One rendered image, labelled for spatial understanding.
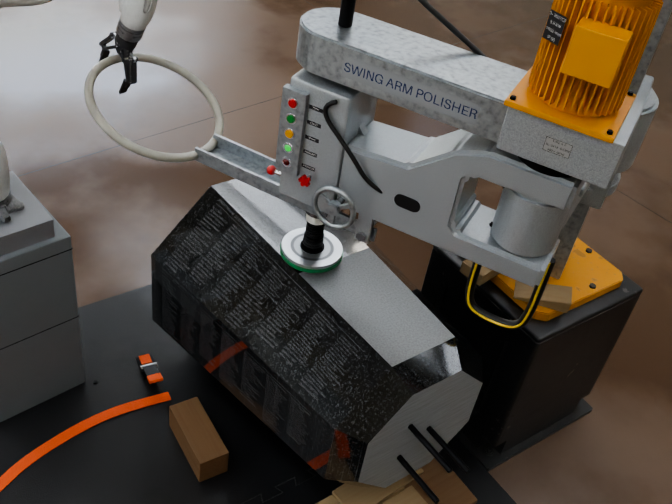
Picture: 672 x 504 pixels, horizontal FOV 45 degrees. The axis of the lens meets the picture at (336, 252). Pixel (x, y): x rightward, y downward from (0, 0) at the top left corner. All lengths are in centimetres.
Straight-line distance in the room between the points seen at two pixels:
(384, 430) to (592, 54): 130
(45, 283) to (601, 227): 320
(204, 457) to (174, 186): 191
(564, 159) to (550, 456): 178
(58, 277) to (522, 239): 167
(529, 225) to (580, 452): 161
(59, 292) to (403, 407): 136
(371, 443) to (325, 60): 117
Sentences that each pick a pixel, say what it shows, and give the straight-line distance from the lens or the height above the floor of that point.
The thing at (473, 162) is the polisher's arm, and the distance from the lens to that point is 222.
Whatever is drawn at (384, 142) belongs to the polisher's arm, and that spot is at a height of 144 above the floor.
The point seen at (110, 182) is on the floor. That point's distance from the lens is 461.
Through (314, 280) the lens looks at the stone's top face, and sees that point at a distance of 273.
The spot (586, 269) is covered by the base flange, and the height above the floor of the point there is 78.
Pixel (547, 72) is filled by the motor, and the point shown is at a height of 185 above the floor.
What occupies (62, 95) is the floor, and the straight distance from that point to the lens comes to 542.
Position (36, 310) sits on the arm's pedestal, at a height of 52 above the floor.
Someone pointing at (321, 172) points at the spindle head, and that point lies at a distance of 245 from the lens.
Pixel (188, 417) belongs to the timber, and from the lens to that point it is 324.
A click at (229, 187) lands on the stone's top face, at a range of 310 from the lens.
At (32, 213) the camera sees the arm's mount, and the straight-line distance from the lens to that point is 297.
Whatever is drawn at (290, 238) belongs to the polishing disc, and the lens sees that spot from 279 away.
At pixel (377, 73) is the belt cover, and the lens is 221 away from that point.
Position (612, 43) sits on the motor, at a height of 199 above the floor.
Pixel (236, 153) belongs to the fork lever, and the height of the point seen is 113.
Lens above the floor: 269
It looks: 39 degrees down
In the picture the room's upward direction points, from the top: 10 degrees clockwise
